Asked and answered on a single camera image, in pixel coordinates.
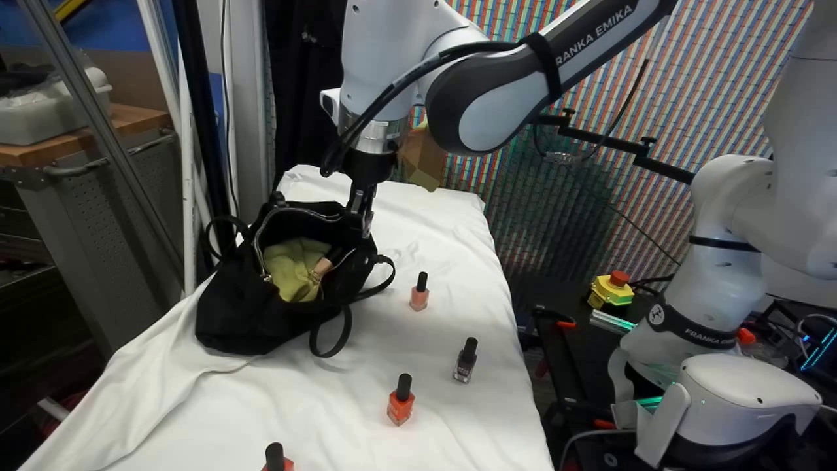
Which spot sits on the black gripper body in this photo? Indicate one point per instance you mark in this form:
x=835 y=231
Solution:
x=367 y=171

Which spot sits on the peach nail polish bottle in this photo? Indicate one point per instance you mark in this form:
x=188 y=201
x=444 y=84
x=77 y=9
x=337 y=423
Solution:
x=418 y=291

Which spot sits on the dark brown nail polish bottle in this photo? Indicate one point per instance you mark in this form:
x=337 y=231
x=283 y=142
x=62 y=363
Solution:
x=465 y=363

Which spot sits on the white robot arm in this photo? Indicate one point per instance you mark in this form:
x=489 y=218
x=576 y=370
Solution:
x=473 y=92

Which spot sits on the yellow-green cloth in bag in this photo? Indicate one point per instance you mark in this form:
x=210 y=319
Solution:
x=290 y=269

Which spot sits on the orange nail polish bottle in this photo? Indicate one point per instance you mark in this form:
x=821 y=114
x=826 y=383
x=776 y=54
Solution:
x=401 y=402

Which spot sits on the red nail polish bottle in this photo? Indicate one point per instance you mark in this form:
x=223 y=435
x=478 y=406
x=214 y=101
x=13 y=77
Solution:
x=276 y=459

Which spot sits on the black handbag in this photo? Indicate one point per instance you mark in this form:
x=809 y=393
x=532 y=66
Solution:
x=242 y=313

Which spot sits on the white tablecloth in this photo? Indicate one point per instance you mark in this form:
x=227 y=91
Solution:
x=170 y=404

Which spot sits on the yellow emergency stop button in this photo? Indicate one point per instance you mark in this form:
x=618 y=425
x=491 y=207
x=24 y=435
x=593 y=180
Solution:
x=609 y=290

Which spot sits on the grey metal cabinet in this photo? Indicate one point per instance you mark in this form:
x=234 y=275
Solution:
x=115 y=269

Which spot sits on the white plastic bin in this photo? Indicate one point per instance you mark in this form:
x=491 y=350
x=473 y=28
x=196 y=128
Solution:
x=36 y=114

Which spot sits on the black camera arm mount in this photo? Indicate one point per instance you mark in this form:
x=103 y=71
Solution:
x=638 y=151

